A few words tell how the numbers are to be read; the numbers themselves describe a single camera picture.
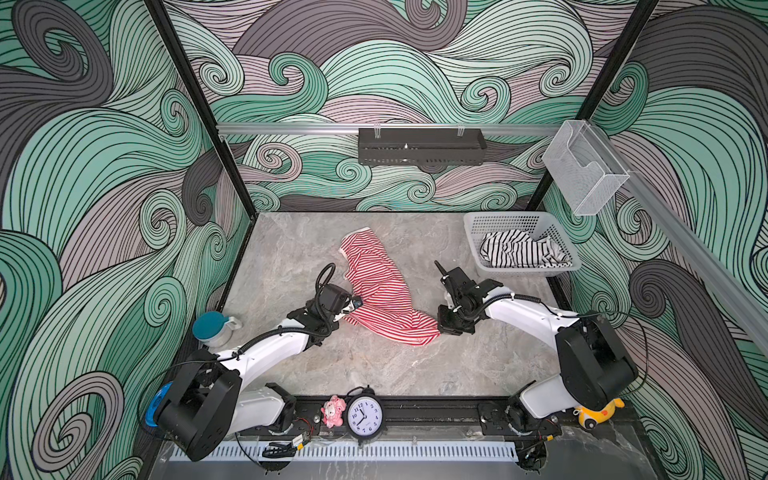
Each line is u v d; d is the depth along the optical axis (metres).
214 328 0.81
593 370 0.42
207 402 0.41
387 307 0.91
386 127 0.95
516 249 1.07
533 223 1.10
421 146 1.00
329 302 0.67
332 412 0.71
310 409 0.76
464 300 0.67
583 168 0.80
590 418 0.70
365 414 0.72
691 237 0.60
